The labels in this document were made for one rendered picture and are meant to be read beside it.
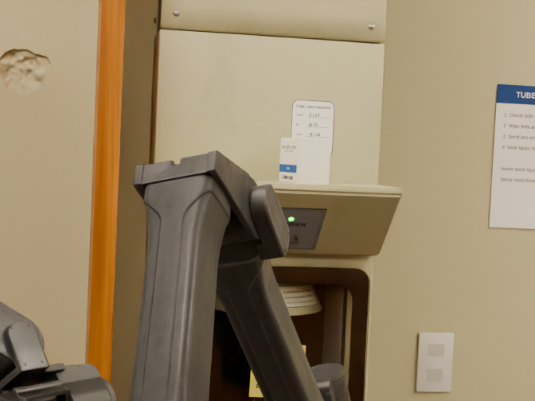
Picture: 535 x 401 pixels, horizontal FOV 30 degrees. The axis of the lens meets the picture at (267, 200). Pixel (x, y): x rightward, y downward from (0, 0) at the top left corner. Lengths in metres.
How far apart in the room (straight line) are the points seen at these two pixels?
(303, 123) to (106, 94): 0.29
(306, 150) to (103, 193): 0.27
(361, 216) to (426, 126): 0.60
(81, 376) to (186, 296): 0.37
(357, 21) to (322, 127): 0.16
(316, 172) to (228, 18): 0.25
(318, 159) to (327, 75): 0.15
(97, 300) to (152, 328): 0.54
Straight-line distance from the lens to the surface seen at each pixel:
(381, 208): 1.34
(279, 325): 0.98
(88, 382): 1.11
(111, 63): 1.29
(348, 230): 1.36
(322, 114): 1.41
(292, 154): 1.33
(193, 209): 0.81
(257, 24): 1.41
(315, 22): 1.42
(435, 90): 1.92
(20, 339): 1.07
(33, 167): 1.81
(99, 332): 1.31
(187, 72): 1.39
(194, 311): 0.77
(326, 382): 1.18
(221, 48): 1.39
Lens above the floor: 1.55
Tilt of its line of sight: 3 degrees down
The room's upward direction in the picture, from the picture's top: 3 degrees clockwise
